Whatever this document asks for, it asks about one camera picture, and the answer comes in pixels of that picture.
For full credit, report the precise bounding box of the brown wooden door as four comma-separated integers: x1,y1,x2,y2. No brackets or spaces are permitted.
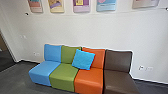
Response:
0,31,11,56

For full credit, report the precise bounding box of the blue square cushion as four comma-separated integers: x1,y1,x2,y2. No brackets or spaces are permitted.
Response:
71,48,96,71

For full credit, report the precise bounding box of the orange sofa seat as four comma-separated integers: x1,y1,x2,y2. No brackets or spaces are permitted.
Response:
73,47,106,94

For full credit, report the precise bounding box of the green sofa seat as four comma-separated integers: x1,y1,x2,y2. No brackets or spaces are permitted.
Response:
49,45,82,93

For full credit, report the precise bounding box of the blue sofa seat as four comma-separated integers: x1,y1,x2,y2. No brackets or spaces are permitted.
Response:
28,43,63,87

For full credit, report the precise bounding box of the light blue wall poster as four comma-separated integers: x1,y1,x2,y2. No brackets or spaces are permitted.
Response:
96,0,117,13

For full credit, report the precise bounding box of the yellow wall poster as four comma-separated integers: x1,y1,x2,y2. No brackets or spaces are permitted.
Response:
47,0,65,14

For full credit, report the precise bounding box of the white light switch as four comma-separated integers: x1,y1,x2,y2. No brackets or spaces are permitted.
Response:
20,34,27,40

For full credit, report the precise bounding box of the pink and orange wall poster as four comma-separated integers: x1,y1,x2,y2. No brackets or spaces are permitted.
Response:
27,0,44,14

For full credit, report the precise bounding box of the beige and pink wall poster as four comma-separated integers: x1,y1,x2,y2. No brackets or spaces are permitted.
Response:
132,0,160,10

